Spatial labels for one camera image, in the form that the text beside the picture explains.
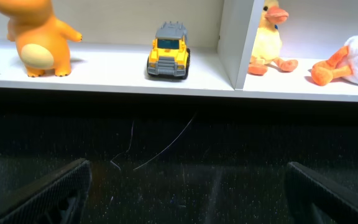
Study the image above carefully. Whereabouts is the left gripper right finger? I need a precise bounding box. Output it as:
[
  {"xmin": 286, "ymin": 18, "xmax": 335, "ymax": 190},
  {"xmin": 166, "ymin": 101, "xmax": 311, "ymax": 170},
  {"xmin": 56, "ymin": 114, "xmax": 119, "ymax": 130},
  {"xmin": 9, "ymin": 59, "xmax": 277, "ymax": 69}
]
[{"xmin": 283, "ymin": 161, "xmax": 358, "ymax": 224}]

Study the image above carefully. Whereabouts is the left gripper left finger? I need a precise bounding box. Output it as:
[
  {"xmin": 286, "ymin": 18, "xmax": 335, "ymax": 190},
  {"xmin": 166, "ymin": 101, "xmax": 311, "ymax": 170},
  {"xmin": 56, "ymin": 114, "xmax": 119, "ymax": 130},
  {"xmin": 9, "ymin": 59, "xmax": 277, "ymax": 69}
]
[{"xmin": 0, "ymin": 157, "xmax": 93, "ymax": 224}]

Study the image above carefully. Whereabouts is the orange rubber toy figure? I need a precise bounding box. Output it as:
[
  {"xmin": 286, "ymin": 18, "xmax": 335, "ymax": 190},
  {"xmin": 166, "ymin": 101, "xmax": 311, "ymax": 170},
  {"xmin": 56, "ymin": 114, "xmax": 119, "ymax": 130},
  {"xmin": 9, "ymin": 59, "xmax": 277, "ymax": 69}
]
[{"xmin": 0, "ymin": 0, "xmax": 83, "ymax": 78}]

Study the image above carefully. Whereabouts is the grey and yellow toy truck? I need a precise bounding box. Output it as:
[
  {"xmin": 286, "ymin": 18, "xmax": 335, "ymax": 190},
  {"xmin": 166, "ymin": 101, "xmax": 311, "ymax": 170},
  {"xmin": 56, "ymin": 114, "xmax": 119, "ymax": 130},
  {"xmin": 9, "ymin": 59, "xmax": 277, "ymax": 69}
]
[{"xmin": 146, "ymin": 21, "xmax": 191, "ymax": 81}]

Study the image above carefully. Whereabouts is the white shelf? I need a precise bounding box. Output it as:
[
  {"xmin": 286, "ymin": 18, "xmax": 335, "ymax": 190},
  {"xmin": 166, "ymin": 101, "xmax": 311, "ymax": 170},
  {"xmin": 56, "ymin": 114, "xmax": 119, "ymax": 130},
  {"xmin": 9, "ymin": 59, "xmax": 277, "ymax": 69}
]
[{"xmin": 0, "ymin": 0, "xmax": 358, "ymax": 103}]

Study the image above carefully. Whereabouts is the yellow plush duck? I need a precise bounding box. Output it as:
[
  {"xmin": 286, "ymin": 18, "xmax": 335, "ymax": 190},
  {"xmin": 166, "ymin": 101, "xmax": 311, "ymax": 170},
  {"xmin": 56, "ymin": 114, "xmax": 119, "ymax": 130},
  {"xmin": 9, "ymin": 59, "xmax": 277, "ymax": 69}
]
[{"xmin": 247, "ymin": 0, "xmax": 300, "ymax": 77}]

